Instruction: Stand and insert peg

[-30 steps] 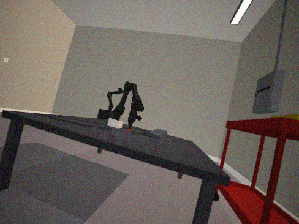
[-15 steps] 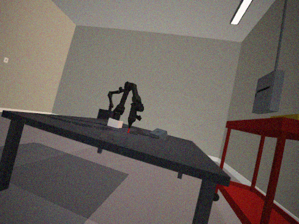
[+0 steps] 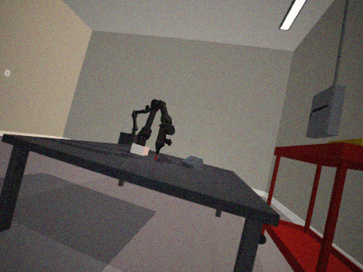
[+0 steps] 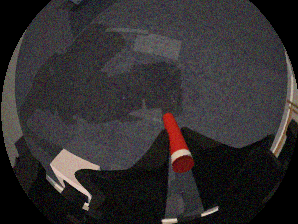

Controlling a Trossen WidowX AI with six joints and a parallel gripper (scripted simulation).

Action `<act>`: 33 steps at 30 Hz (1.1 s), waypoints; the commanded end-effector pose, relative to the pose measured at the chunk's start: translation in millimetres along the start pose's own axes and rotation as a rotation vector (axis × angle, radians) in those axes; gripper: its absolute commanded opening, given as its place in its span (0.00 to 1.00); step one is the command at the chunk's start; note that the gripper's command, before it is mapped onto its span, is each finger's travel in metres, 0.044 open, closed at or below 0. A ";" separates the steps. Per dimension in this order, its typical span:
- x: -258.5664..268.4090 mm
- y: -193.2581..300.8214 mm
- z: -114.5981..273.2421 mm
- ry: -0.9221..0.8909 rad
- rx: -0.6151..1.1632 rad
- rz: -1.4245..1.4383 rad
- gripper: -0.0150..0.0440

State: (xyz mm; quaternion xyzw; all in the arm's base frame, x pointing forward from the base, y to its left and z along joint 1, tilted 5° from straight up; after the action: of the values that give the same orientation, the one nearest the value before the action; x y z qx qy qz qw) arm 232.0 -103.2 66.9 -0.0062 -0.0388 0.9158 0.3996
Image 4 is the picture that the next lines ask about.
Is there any red peg with white band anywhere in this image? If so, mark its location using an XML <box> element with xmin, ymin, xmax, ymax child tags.
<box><xmin>164</xmin><ymin>113</ymin><xmax>194</xmax><ymax>173</ymax></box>

